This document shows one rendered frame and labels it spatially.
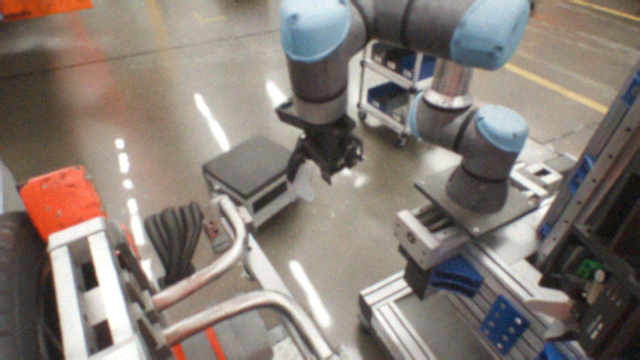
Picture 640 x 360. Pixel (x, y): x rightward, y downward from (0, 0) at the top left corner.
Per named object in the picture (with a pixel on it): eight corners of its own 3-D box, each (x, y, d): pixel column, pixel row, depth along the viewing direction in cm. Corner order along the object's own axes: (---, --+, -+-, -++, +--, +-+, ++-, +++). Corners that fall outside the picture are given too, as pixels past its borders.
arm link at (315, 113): (278, 82, 47) (325, 53, 49) (284, 107, 51) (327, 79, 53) (315, 113, 44) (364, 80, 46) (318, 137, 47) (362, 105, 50)
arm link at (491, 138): (502, 186, 83) (524, 137, 74) (447, 162, 89) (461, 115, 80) (520, 162, 89) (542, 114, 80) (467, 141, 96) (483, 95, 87)
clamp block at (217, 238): (205, 239, 73) (199, 221, 70) (246, 220, 77) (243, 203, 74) (214, 256, 70) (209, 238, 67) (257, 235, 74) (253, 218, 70)
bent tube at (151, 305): (122, 247, 62) (97, 203, 55) (228, 203, 70) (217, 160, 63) (149, 329, 51) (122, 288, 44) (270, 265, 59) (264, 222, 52)
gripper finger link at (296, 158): (285, 185, 59) (305, 141, 55) (280, 179, 60) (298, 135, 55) (305, 180, 63) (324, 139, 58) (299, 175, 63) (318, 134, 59)
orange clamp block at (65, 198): (55, 239, 54) (26, 183, 52) (111, 217, 57) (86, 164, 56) (44, 247, 48) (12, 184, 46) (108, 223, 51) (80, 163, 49)
